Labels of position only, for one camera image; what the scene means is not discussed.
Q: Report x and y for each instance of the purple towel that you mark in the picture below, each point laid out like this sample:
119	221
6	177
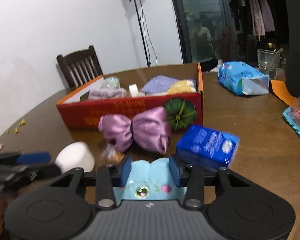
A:
107	93

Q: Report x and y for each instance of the white cylinder sponge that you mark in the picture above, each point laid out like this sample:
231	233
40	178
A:
75	157

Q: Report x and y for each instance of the row of hanging clothes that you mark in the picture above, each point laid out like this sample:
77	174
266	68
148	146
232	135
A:
257	12

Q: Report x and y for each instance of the studio light on stand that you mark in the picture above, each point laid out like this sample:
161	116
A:
140	30

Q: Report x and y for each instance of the yellow crumbs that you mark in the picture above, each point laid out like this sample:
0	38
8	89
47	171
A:
21	123

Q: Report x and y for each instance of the red cardboard box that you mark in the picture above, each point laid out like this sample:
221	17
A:
95	112

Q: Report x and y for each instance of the light blue wet wipes pack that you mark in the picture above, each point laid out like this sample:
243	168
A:
240	78

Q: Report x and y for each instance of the lavender fabric pouch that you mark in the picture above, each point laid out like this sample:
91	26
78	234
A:
157	83

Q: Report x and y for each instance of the blue plush toy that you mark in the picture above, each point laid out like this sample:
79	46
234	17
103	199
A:
150	177

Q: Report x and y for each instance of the clear glass cup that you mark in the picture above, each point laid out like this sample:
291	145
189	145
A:
268	62

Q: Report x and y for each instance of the sliding glass door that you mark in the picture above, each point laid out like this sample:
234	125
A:
205	17

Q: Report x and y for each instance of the dark wooden chair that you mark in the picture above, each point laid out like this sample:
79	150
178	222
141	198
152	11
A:
80	67

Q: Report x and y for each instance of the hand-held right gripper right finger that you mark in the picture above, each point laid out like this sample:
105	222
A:
175	171

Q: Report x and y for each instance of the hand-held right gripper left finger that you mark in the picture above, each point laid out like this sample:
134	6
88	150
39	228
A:
125	171

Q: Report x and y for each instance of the black monitor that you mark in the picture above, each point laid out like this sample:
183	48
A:
298	42

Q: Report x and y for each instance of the teal snack packet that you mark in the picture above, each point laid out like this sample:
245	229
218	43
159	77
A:
298	116

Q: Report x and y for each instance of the blue tissue packet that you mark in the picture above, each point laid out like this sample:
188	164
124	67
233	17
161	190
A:
207	142

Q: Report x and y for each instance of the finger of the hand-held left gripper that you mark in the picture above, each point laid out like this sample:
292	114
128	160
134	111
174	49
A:
35	157
46	171

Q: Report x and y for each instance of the yellow plush toy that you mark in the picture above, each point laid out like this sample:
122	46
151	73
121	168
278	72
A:
181	87

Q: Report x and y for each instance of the white wedge sponge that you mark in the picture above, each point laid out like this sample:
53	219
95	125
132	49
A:
133	90

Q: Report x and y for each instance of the small brown wrapped item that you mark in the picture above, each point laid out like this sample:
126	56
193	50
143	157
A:
112	155

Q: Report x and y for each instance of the clear plastic bag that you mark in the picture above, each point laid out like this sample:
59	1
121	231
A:
111	82

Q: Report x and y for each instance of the orange card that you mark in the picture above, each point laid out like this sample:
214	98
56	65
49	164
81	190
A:
281	91

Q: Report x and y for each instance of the purple satin pouch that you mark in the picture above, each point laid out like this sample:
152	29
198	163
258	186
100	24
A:
145	127

